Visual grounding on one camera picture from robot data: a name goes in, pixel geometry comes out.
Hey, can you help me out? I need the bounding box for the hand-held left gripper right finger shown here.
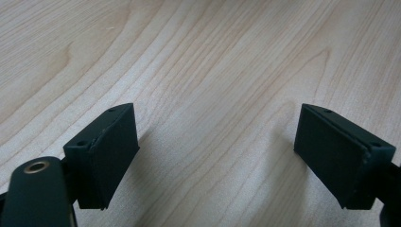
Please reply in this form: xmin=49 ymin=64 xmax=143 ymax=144
xmin=293 ymin=102 xmax=397 ymax=211

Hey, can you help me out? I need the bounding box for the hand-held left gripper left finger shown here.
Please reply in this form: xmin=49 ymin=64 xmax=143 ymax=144
xmin=62 ymin=102 xmax=141 ymax=211

